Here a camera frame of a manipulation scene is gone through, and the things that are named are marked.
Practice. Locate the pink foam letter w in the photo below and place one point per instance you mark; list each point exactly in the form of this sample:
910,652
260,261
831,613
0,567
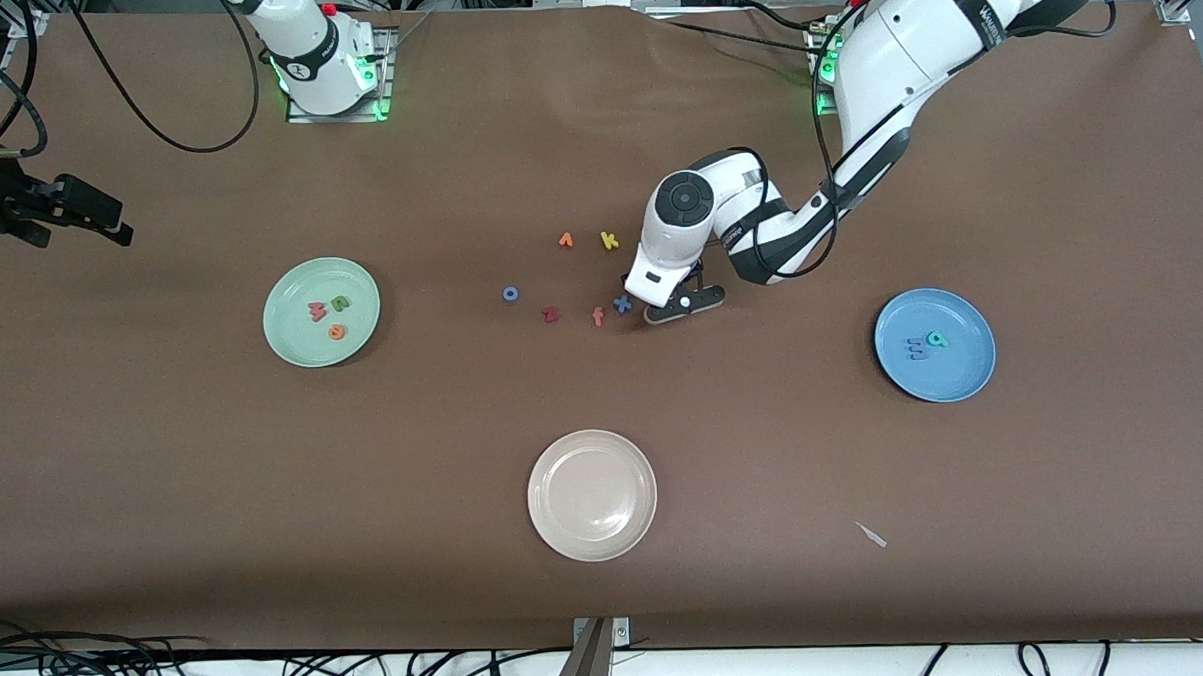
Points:
316,312

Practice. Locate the brown table cover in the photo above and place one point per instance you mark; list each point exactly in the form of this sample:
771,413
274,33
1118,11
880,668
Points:
166,473

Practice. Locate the yellow foam letter k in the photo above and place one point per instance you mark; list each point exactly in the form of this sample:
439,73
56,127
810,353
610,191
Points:
608,242

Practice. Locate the teal foam letter q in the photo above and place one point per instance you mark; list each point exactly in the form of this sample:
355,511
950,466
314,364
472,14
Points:
941,341

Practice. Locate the blue foam letter m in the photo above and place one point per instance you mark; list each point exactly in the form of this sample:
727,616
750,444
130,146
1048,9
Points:
918,348

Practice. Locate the silver metal bracket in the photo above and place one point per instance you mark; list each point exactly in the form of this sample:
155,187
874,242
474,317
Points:
620,633

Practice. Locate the blue plate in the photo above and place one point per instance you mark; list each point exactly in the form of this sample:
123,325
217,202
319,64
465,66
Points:
953,376

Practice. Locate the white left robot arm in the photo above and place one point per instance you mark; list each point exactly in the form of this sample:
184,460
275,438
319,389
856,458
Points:
902,57

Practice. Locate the dark red foam letter z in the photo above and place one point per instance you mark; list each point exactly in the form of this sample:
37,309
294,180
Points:
551,315

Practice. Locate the small white paper scrap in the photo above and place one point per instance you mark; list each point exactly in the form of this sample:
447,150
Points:
874,537

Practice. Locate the beige plate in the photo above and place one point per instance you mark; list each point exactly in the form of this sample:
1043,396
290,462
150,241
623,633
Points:
592,495

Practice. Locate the green plate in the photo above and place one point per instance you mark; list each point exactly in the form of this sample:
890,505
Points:
301,338

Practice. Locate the grey metal post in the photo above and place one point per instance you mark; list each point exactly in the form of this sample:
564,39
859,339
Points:
583,669

